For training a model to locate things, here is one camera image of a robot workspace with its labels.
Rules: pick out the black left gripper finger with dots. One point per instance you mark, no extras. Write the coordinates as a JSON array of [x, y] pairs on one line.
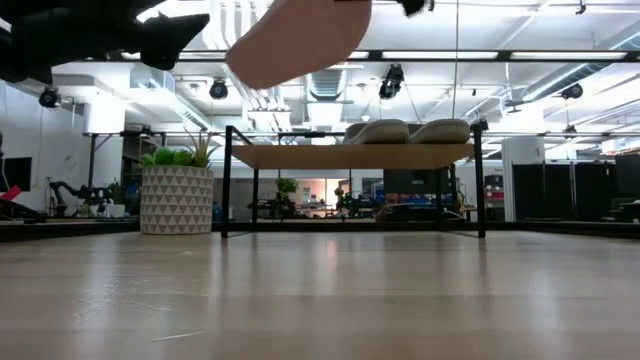
[[147, 5], [170, 40]]

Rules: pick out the pink rubber slide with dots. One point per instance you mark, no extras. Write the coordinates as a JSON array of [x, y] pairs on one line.
[[300, 40]]

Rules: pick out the grey rubber slide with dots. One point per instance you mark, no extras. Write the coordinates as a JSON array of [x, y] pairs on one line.
[[382, 132], [442, 132]]

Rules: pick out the black background robot arm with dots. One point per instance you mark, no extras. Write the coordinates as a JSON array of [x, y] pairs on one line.
[[80, 191]]

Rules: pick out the wooden shelf black metal legs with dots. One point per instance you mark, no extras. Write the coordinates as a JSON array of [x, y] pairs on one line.
[[350, 156]]

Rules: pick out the black ceiling spotlight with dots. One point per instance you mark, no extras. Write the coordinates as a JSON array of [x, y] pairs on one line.
[[572, 91], [218, 89], [49, 98]]

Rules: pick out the green artificial succulent plant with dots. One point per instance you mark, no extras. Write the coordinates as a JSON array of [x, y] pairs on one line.
[[172, 157]]

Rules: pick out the white grey triangle-patterned pot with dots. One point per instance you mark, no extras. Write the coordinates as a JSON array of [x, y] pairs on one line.
[[176, 200]]

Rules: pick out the red background object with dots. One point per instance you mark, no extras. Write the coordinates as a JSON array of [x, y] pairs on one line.
[[9, 194]]

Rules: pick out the large black background screen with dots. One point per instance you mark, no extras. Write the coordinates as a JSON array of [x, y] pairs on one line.
[[415, 182]]

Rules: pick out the green background plant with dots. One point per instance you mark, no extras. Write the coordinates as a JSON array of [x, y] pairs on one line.
[[286, 186]]

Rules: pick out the black partition panels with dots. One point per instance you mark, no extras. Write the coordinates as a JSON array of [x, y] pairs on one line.
[[560, 190]]

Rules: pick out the black overhead frame beam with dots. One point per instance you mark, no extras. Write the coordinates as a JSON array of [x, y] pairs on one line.
[[375, 55]]

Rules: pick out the black overhead camera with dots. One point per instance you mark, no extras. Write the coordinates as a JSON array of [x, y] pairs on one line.
[[392, 81]]

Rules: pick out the black wall monitor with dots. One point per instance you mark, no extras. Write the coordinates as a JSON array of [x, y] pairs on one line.
[[15, 174]]

